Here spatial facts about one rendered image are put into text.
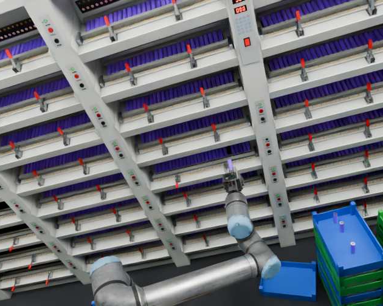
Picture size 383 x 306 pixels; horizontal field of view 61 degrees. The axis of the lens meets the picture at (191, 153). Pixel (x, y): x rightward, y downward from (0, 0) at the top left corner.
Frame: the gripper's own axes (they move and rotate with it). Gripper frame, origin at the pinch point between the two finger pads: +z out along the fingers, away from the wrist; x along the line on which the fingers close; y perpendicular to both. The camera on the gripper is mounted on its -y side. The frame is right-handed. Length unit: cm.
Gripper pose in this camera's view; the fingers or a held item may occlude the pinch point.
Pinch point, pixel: (231, 170)
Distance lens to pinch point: 156.7
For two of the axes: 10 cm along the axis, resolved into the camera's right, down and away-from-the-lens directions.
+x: -9.6, 2.3, 1.7
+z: -0.1, -6.3, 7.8
